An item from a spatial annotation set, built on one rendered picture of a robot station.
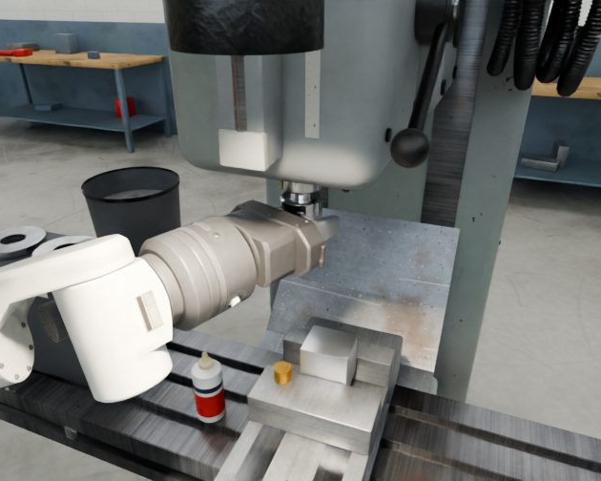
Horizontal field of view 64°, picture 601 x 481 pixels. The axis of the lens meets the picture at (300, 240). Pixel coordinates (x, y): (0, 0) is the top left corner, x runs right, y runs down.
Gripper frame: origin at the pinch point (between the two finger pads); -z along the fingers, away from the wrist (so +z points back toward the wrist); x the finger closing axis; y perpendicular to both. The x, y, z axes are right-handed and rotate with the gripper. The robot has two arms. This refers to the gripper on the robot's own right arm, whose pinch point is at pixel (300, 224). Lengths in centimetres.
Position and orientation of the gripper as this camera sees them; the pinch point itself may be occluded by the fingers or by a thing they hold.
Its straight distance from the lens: 53.7
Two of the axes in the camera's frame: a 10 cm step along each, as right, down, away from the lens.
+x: -7.4, -3.1, 5.9
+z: -6.7, 3.3, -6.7
